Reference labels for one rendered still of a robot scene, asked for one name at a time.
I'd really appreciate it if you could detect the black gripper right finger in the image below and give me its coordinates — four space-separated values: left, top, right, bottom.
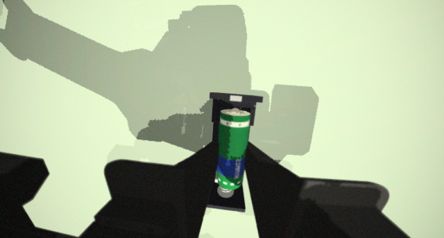
244 141 390 238

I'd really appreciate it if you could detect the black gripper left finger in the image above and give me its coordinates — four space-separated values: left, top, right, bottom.
103 138 219 238

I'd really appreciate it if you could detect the green cylindrical battery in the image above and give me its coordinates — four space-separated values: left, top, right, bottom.
216 108 250 189

